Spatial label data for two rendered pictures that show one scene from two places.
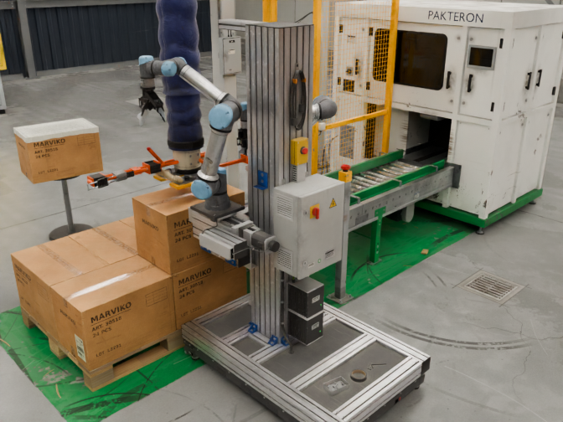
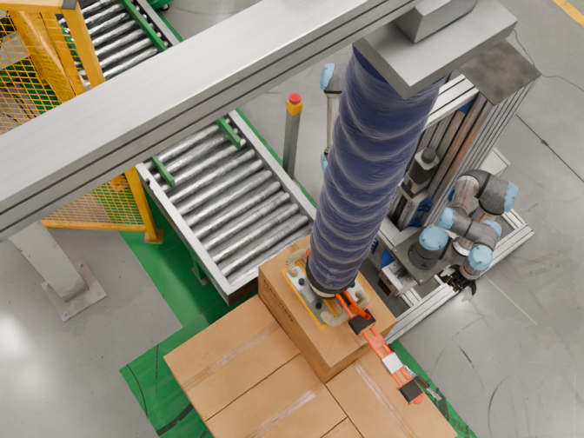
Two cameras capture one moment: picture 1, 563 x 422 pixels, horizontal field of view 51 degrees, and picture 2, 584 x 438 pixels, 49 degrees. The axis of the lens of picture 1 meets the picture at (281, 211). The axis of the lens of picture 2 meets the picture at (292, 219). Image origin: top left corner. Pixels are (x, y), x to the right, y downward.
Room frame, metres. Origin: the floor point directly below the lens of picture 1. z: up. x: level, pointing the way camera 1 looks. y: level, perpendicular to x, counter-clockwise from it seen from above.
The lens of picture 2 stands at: (3.72, 1.59, 3.87)
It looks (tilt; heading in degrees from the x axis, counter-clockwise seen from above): 65 degrees down; 271
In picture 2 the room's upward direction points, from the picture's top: 7 degrees clockwise
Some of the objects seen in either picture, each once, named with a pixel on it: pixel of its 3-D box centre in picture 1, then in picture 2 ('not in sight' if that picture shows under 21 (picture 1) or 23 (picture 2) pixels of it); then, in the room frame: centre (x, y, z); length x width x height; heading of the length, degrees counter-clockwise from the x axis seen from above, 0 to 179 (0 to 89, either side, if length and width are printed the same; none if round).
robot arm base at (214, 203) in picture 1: (217, 198); (425, 250); (3.10, 0.36, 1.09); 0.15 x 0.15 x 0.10
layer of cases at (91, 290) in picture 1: (132, 275); (305, 401); (3.54, 1.02, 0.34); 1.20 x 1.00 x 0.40; 134
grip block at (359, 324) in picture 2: (152, 167); (361, 321); (3.38, 0.78, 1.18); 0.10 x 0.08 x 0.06; 42
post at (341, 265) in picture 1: (342, 237); (289, 149); (3.83, -0.44, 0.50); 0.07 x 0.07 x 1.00; 44
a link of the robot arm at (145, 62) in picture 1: (147, 67); (478, 259); (3.08, 0.69, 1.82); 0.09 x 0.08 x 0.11; 70
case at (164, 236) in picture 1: (190, 223); (322, 305); (3.53, 0.59, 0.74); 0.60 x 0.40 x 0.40; 133
